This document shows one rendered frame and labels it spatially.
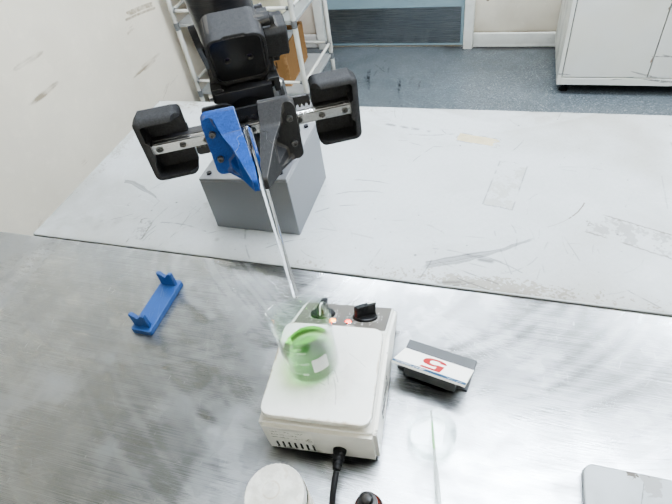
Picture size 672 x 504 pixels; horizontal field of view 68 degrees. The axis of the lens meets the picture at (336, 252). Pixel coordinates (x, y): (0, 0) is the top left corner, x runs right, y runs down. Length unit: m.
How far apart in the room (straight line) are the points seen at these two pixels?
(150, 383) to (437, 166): 0.60
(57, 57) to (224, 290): 1.62
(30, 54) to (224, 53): 1.79
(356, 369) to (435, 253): 0.29
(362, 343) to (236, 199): 0.37
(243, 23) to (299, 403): 0.37
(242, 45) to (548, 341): 0.51
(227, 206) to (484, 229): 0.42
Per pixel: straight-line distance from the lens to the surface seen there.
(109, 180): 1.14
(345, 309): 0.68
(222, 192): 0.84
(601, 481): 0.62
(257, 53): 0.44
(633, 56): 2.97
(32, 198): 2.17
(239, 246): 0.85
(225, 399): 0.69
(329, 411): 0.54
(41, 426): 0.79
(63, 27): 2.32
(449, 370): 0.64
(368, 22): 3.55
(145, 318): 0.77
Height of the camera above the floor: 1.47
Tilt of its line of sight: 45 degrees down
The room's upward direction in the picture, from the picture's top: 11 degrees counter-clockwise
